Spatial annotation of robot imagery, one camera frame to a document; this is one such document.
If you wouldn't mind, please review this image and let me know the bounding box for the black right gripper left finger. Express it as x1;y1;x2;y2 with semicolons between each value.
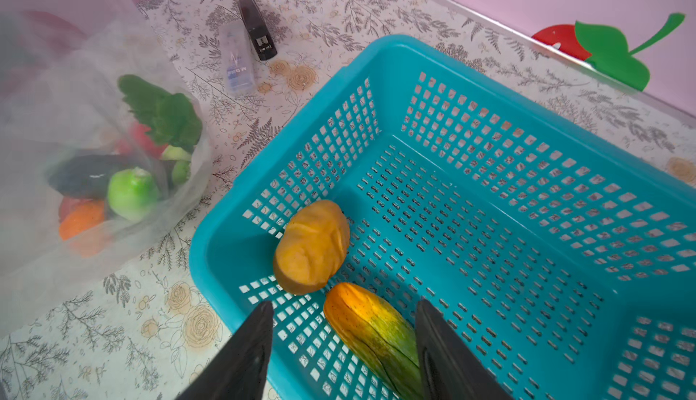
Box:
178;301;274;400

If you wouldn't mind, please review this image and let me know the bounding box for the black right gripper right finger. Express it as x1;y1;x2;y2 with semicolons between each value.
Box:
415;300;510;400

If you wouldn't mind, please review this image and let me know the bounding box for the teal plastic basket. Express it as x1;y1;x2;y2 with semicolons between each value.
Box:
190;36;695;399

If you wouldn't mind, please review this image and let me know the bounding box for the orange toy fruit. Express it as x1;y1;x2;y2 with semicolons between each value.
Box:
59;198;107;240

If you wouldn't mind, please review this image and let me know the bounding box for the red toy pepper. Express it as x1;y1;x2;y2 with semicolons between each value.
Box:
116;123;167;158

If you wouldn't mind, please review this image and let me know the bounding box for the green leafy vegetable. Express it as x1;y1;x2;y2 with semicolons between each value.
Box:
117;75;203;153

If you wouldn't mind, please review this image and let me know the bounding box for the clear zip top bag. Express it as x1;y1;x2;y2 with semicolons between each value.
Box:
1;0;212;334

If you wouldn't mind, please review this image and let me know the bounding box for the long dark eggplant toy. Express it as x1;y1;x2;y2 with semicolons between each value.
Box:
159;145;192;188

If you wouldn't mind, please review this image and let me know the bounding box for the clear plastic staple box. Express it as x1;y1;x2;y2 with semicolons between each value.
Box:
219;19;256;95

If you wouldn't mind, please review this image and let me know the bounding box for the black stapler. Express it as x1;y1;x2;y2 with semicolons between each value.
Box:
237;0;277;61

